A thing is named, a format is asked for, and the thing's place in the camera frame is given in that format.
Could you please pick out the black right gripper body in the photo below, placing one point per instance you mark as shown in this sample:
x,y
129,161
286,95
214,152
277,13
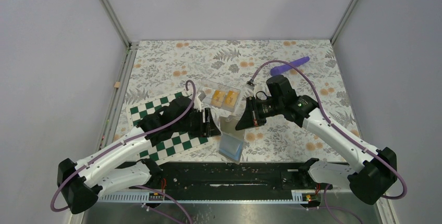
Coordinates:
x,y
262,109

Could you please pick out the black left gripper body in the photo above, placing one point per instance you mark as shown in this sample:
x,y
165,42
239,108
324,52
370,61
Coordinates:
x,y
197,128

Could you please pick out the grey card holder wallet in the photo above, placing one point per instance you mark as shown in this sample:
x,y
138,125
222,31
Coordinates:
x,y
232,140

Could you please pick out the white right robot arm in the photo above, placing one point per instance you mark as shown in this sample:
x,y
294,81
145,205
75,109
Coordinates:
x,y
369,171

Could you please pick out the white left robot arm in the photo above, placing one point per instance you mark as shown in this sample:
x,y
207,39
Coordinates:
x,y
83,182

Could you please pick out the gold VIP card stack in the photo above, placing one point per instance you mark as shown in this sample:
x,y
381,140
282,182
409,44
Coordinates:
x,y
230,100

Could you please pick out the clear acrylic card box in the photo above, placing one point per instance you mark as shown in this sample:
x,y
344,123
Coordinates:
x,y
207,89

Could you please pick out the green white chessboard mat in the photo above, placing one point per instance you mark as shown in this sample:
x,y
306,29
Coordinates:
x,y
179,145

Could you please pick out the purple cylindrical tool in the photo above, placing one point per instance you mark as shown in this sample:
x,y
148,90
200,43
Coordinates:
x,y
284,68

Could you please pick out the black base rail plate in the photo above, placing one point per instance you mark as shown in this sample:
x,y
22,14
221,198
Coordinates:
x,y
182,182

